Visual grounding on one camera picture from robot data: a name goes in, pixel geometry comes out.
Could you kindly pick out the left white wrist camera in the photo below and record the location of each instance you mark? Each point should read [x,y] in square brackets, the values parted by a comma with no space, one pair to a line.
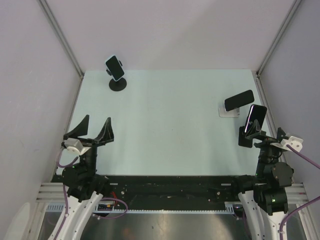
[75,146]

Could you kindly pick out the aluminium frame post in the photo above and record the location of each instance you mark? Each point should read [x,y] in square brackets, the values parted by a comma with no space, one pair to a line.
[49,15]
[279,35]

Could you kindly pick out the left aluminium frame post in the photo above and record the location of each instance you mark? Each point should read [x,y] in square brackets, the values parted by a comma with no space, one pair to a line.
[49,15]

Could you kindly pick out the black phone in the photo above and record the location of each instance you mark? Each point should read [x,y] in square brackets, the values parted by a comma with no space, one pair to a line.
[239,100]
[256,112]

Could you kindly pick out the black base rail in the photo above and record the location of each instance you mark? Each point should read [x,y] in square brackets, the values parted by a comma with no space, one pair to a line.
[173,193]

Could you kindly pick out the white phone stand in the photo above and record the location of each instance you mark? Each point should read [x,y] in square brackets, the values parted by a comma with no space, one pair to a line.
[223,113]

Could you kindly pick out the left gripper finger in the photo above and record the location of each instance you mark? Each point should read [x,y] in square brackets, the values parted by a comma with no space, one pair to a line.
[80,130]
[106,135]

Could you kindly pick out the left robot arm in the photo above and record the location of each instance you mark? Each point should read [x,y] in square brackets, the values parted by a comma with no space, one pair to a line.
[82,187]

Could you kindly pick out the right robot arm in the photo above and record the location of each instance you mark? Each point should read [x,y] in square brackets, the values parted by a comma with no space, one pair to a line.
[263,195]

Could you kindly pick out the phone with light blue case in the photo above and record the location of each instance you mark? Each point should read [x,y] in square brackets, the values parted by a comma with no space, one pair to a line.
[114,68]

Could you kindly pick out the right aluminium frame post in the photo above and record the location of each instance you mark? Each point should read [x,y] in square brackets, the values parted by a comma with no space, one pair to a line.
[279,35]

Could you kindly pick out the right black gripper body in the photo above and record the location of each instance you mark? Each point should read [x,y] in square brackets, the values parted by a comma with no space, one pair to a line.
[265,147]

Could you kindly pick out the black folding phone stand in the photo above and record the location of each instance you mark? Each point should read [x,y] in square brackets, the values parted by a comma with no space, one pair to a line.
[246,139]

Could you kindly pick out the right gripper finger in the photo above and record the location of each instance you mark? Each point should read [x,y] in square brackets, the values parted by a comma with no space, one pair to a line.
[281,135]
[255,131]

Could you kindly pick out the black round base phone stand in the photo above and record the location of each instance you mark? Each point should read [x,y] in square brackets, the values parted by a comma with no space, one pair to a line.
[119,85]

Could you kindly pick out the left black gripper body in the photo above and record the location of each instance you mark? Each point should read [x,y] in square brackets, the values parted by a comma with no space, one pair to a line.
[89,143]

